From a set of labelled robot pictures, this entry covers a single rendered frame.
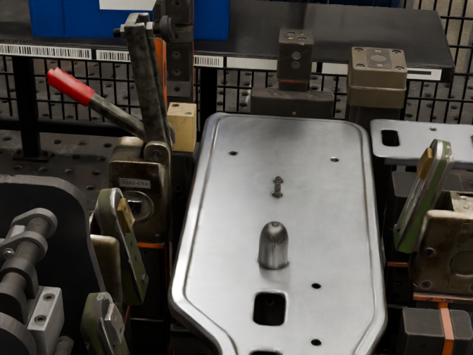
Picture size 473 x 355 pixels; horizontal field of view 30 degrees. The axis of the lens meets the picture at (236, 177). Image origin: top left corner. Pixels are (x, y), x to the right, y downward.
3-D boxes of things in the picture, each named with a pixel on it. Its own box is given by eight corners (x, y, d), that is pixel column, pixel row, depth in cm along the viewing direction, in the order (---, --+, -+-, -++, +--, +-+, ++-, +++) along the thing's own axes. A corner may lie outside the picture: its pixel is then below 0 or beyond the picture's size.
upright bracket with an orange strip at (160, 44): (167, 324, 130) (162, 3, 103) (158, 323, 130) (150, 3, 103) (170, 310, 132) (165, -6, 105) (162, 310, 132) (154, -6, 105)
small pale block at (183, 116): (193, 338, 128) (193, 116, 108) (169, 336, 128) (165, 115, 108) (196, 321, 131) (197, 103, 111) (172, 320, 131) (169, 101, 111)
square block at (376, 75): (379, 275, 141) (410, 72, 121) (329, 272, 141) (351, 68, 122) (376, 245, 147) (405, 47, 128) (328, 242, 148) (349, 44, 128)
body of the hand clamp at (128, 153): (168, 383, 120) (164, 164, 101) (118, 379, 120) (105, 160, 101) (174, 352, 125) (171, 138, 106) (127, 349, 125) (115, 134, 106)
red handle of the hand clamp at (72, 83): (168, 148, 101) (47, 73, 97) (158, 162, 102) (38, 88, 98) (173, 130, 104) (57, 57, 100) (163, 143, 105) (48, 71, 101)
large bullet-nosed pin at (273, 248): (286, 282, 95) (289, 232, 91) (256, 279, 95) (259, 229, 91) (286, 263, 97) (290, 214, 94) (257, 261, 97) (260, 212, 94)
